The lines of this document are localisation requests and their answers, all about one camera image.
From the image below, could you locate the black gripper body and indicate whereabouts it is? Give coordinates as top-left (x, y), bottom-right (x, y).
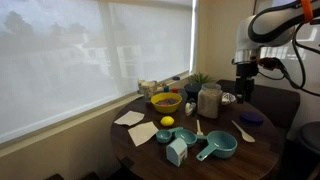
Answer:
top-left (234, 62), bottom-right (260, 85)

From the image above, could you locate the white plastic spoon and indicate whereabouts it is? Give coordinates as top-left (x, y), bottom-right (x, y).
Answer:
top-left (231, 119), bottom-right (256, 144)

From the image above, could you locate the dark blue jar lid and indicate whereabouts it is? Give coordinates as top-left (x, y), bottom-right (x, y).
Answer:
top-left (239, 111), bottom-right (265, 127)

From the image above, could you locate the glass jar of rice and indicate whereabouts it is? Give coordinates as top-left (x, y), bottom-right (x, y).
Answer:
top-left (197, 82), bottom-right (224, 120)

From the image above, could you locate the dark upholstered armchair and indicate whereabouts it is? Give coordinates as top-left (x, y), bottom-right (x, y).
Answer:
top-left (215, 78), bottom-right (302, 141)

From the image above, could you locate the green spiky plant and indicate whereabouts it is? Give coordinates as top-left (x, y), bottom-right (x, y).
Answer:
top-left (187, 71), bottom-right (214, 86)

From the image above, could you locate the small cream plastic spatula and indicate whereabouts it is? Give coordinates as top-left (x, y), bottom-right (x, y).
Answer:
top-left (195, 119), bottom-right (205, 137)

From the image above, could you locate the large teal measuring cup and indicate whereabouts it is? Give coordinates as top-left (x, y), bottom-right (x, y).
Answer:
top-left (195, 130), bottom-right (239, 163)

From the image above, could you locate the medium teal measuring cup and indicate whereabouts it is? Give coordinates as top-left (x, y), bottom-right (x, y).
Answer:
top-left (174, 128), bottom-right (208, 148)

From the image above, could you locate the yellow bowl of coloured beads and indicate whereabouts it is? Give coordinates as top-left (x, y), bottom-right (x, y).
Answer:
top-left (150, 92), bottom-right (184, 115)

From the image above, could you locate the grey round stool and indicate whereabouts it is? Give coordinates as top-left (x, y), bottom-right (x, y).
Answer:
top-left (297, 120), bottom-right (320, 156)

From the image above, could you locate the yellow lemon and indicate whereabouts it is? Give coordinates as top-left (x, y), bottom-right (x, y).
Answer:
top-left (160, 115), bottom-right (176, 127)

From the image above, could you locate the teal white toy milk carton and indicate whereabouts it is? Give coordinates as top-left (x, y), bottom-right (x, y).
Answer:
top-left (165, 137), bottom-right (189, 168)

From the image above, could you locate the small teal measuring cup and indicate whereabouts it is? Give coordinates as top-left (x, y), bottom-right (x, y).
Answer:
top-left (155, 126), bottom-right (184, 145)

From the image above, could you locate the patterned paper cup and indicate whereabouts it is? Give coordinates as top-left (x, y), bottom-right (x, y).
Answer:
top-left (139, 79), bottom-right (158, 103)

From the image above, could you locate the large white paper napkin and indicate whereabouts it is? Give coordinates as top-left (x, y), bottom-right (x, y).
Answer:
top-left (127, 121), bottom-right (160, 148)

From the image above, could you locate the small white paper napkin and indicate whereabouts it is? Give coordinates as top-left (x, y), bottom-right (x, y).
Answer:
top-left (113, 110), bottom-right (146, 127)

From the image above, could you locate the wide white roller blind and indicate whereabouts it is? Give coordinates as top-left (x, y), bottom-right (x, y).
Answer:
top-left (0, 0), bottom-right (195, 144)

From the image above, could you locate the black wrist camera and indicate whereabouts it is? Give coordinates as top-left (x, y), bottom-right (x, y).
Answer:
top-left (258, 57), bottom-right (280, 72)

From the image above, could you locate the orange cable strap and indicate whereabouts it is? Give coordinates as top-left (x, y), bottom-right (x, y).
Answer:
top-left (300, 0), bottom-right (315, 24)

